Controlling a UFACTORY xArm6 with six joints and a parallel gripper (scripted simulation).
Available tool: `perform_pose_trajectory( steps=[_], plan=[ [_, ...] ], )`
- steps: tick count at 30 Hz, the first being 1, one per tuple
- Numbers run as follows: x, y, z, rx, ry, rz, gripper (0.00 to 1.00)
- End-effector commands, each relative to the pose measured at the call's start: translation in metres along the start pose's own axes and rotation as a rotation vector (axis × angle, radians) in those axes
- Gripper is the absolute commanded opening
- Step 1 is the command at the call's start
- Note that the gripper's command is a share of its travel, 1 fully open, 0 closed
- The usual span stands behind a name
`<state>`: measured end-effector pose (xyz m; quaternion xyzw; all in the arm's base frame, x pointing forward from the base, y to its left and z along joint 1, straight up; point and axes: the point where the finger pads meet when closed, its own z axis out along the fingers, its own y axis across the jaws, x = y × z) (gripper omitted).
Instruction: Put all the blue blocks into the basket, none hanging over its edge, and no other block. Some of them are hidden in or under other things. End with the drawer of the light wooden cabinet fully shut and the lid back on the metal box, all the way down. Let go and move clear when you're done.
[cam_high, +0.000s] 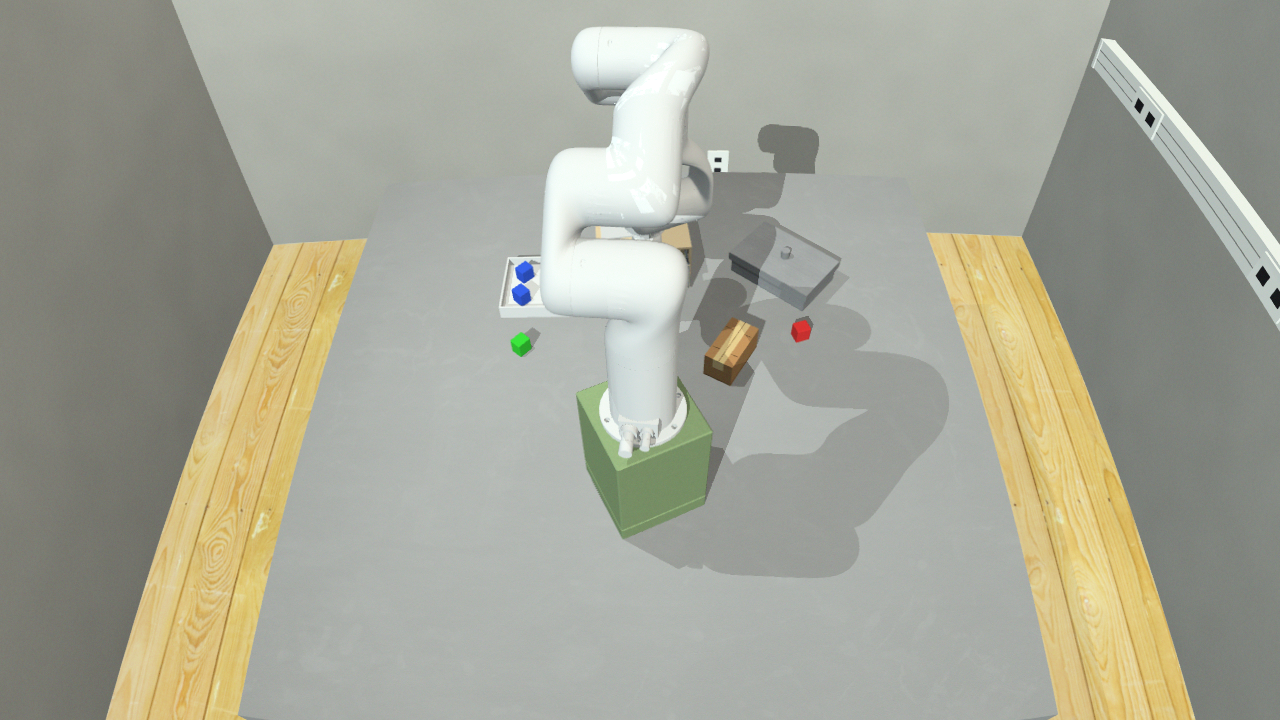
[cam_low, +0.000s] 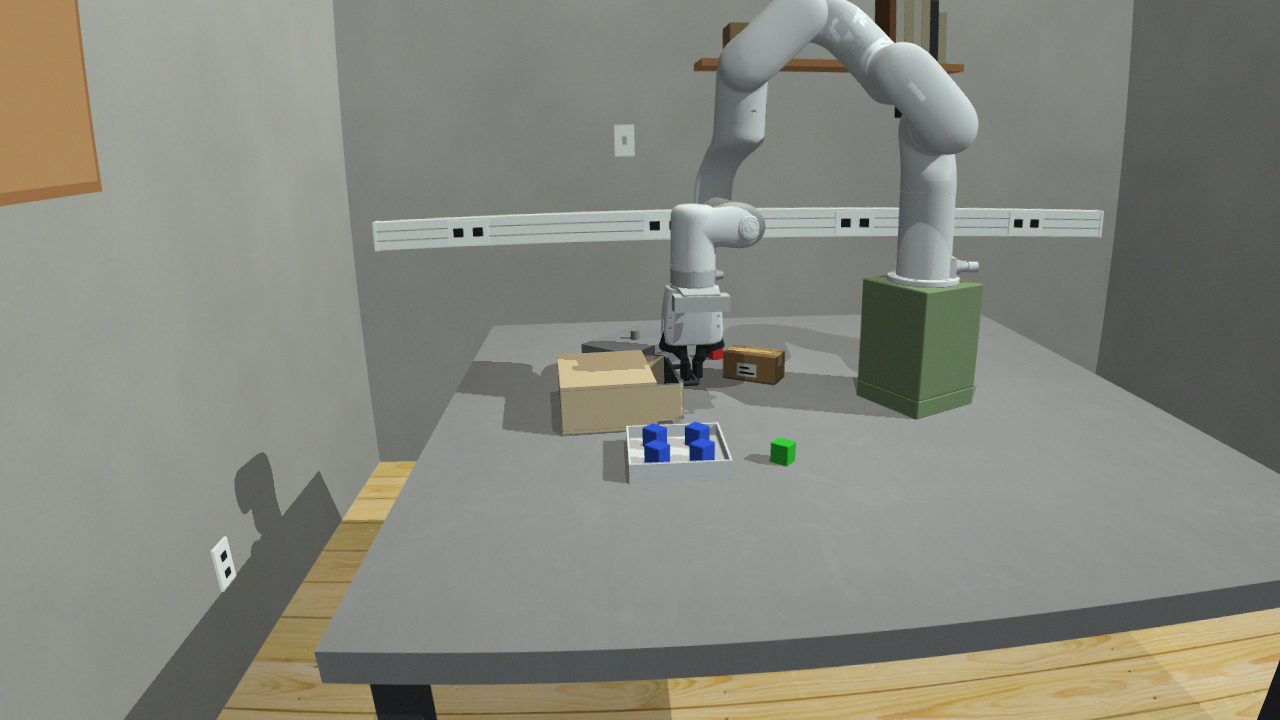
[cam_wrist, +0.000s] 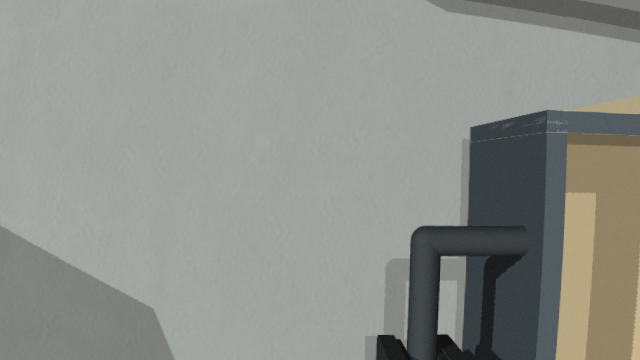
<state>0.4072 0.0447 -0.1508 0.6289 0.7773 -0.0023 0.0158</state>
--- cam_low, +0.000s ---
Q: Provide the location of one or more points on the brown cardboard box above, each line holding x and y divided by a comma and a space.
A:
753, 364

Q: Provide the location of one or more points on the blue block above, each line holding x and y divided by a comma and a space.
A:
656, 452
654, 432
695, 431
702, 449

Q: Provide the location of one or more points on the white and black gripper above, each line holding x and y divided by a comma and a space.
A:
684, 329

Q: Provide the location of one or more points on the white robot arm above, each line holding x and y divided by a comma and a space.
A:
944, 121

